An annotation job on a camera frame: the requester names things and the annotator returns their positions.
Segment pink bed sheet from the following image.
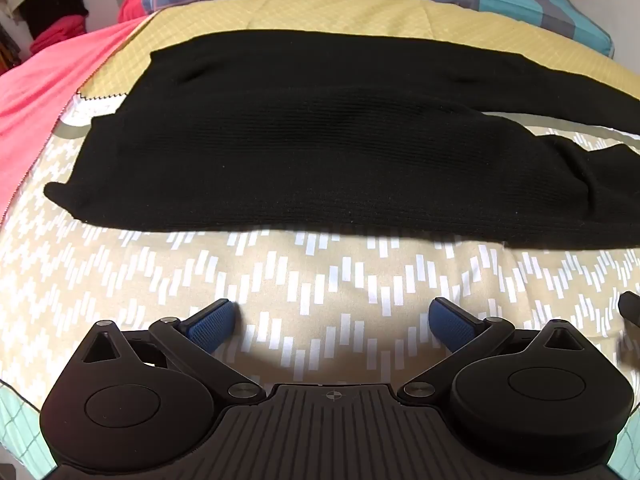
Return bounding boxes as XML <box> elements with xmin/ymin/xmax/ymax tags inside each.
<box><xmin>0</xmin><ymin>12</ymin><xmax>156</xmax><ymax>216</ymax></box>

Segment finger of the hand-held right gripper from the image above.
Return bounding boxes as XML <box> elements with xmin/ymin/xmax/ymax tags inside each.
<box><xmin>619</xmin><ymin>291</ymin><xmax>640</xmax><ymax>322</ymax></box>

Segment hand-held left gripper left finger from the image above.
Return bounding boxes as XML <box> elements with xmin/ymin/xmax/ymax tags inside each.
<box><xmin>65</xmin><ymin>299</ymin><xmax>268</xmax><ymax>404</ymax></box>

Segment black pants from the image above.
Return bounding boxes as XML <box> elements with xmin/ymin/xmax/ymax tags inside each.
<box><xmin>44</xmin><ymin>30</ymin><xmax>640</xmax><ymax>251</ymax></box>

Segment beige white-dashed blanket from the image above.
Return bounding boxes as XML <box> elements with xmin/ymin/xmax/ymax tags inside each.
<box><xmin>0</xmin><ymin>95</ymin><xmax>640</xmax><ymax>480</ymax></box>

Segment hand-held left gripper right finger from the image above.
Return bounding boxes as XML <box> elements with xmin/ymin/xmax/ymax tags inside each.
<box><xmin>397</xmin><ymin>296</ymin><xmax>608</xmax><ymax>406</ymax></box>

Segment yellow quilt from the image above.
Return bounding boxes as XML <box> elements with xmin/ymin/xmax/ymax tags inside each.
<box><xmin>77</xmin><ymin>0</ymin><xmax>640</xmax><ymax>136</ymax></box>

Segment red blanket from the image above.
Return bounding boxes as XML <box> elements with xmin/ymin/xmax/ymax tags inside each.
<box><xmin>117</xmin><ymin>0</ymin><xmax>157</xmax><ymax>24</ymax></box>

